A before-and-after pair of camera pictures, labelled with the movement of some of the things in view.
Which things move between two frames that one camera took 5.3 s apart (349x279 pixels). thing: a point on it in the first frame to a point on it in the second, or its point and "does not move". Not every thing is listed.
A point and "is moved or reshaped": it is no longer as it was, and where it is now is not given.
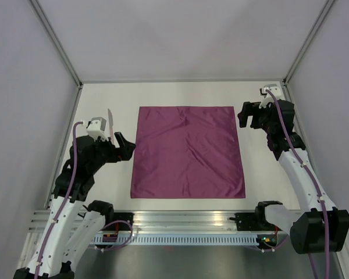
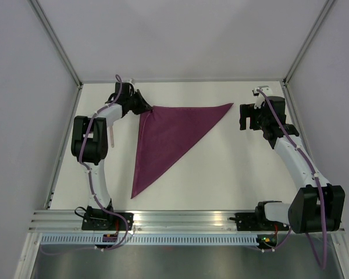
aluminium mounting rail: (165, 222) does not move
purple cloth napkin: (187, 152) is moved or reshaped
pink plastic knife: (111, 125) does not move
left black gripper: (118, 154) to (143, 106)
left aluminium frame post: (57, 42) does not move
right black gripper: (252, 109) does not move
